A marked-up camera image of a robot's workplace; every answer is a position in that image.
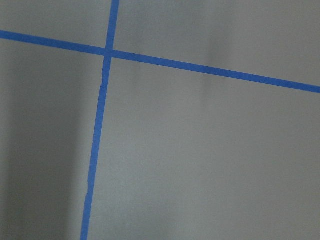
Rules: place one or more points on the brown paper table mat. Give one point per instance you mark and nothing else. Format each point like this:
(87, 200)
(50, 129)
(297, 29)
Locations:
(159, 119)

